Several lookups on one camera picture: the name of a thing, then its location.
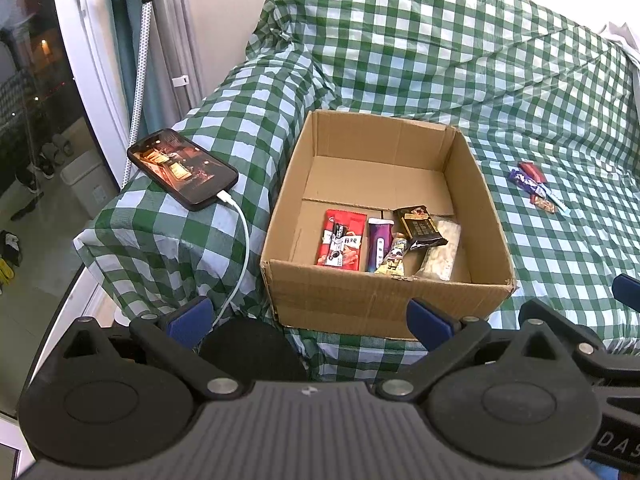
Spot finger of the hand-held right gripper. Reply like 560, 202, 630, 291
612, 274, 640, 307
517, 298, 640, 386

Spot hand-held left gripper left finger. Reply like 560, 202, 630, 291
50, 296, 247, 402

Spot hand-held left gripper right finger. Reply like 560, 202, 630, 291
375, 298, 567, 402

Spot brown cardboard box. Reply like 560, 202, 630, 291
260, 109, 518, 342

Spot yellow snack packet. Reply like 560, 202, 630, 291
376, 233, 410, 279

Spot purple packet with white end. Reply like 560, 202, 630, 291
366, 217, 394, 274

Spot dark brown snack packet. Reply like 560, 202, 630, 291
393, 204, 447, 252

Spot black white cookie packet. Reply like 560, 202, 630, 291
322, 224, 362, 267

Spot beige rice cracker bar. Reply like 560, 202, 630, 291
414, 219, 462, 281

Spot black round cushion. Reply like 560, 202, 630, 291
199, 319, 308, 383

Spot blue white stick packet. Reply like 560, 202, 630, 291
540, 186, 570, 214

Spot red spicy snack packet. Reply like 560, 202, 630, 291
314, 208, 367, 271

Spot purple candy packet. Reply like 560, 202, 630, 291
508, 169, 547, 197

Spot small red snack packet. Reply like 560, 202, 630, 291
518, 161, 547, 184

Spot black smartphone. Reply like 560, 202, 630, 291
127, 128, 240, 212

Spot white waste bin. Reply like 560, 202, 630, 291
60, 152, 119, 217

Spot yellow black item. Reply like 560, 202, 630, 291
0, 230, 23, 283

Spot grey slippers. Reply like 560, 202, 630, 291
41, 132, 76, 161

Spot green white checked cloth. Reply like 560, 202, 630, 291
74, 0, 640, 381

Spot grey curtain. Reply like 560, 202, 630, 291
150, 0, 206, 128

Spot teal curtain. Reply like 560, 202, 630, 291
105, 0, 151, 131

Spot white charging cable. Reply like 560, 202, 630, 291
212, 191, 251, 331

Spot white dotted hose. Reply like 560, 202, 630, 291
122, 0, 156, 188

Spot white window frame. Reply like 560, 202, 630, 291
50, 0, 132, 186

